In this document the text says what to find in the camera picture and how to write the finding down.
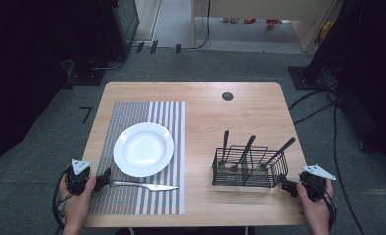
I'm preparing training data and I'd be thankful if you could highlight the long black floor cable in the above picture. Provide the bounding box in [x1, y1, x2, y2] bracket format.
[331, 97, 366, 235]

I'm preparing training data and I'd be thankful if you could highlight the person's left hand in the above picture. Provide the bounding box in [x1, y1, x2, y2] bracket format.
[58, 175, 98, 229]

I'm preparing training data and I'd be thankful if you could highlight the person's right hand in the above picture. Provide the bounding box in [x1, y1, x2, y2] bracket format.
[295, 178, 335, 230]

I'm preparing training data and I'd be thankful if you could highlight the hand-held gripper cable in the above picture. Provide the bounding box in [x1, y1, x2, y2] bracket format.
[322, 188, 339, 233]
[51, 167, 72, 235]

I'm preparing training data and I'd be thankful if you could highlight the hanging black cable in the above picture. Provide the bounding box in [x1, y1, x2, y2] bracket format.
[192, 0, 213, 51]

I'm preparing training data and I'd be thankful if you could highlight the striped woven placemat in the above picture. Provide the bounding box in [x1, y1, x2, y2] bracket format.
[89, 100, 186, 216]

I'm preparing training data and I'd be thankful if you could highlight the black-handled spoon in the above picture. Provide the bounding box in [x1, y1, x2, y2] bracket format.
[259, 136, 297, 170]

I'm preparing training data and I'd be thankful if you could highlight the dark stand base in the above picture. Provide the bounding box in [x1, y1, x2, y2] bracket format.
[63, 58, 107, 88]

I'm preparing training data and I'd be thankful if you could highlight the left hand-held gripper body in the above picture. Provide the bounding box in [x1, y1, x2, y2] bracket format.
[65, 158, 93, 196]

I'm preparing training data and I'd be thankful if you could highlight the left hand-held gripper cable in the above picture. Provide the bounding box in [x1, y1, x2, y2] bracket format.
[51, 167, 72, 235]

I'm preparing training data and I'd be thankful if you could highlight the silver table knife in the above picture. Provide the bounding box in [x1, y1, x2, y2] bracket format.
[108, 180, 181, 192]

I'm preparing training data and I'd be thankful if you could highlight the dark cabinet with glass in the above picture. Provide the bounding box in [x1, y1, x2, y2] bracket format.
[97, 0, 141, 61]

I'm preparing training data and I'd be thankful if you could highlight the right hand-held gripper cable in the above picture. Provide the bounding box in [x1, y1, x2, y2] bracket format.
[322, 188, 339, 233]

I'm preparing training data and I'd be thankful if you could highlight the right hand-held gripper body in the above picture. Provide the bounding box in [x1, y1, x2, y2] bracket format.
[299, 164, 338, 202]

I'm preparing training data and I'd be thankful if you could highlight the black-handled fork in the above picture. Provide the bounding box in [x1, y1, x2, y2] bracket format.
[229, 134, 257, 173]
[217, 129, 230, 168]

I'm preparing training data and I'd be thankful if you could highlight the person's dark clothing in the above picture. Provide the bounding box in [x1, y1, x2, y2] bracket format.
[114, 225, 257, 235]

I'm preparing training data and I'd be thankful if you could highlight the black wire basket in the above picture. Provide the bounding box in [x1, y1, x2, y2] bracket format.
[211, 144, 290, 189]

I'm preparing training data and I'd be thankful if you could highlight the black stand base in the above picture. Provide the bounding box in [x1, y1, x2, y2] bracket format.
[287, 65, 333, 91]

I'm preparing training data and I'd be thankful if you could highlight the white round plate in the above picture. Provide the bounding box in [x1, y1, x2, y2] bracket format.
[113, 121, 176, 179]

